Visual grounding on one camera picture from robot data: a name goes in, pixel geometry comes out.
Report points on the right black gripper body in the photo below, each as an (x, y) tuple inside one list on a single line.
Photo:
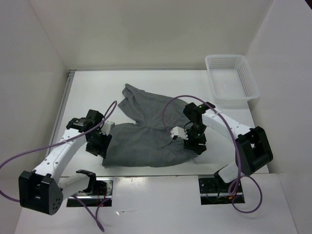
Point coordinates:
[(196, 135)]

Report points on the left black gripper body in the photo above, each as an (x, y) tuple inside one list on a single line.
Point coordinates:
[(98, 144)]

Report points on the grey shorts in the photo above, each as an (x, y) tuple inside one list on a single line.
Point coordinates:
[(146, 142)]

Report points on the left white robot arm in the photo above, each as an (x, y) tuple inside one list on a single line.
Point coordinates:
[(42, 190)]

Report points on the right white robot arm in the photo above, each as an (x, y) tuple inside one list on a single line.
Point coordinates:
[(252, 148)]

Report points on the white perforated plastic basket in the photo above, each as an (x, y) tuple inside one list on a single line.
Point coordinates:
[(231, 78)]

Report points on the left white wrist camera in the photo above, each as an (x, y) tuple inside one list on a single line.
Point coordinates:
[(107, 127)]

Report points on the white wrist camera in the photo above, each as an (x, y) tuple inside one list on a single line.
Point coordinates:
[(107, 127), (178, 132)]

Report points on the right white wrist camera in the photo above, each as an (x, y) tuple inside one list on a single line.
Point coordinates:
[(178, 132)]

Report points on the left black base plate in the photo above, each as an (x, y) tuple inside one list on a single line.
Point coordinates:
[(101, 194)]

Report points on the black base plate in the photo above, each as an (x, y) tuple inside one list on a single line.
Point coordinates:
[(101, 194), (213, 192)]

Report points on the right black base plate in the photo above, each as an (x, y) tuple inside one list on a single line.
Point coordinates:
[(213, 192)]

